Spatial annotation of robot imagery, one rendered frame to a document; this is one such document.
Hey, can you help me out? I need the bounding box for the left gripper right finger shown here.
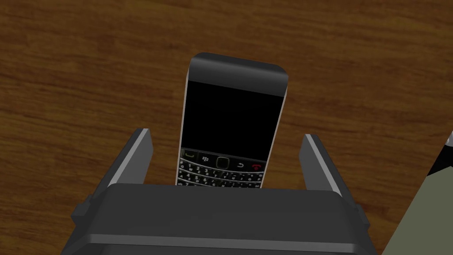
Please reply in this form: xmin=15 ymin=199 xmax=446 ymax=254
xmin=299 ymin=133 xmax=343 ymax=197

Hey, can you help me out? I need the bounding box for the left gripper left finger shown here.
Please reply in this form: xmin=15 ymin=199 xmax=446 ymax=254
xmin=107 ymin=128 xmax=154 ymax=187

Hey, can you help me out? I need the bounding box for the black keypad phone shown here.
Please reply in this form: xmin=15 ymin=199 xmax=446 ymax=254
xmin=175 ymin=52 xmax=289 ymax=189

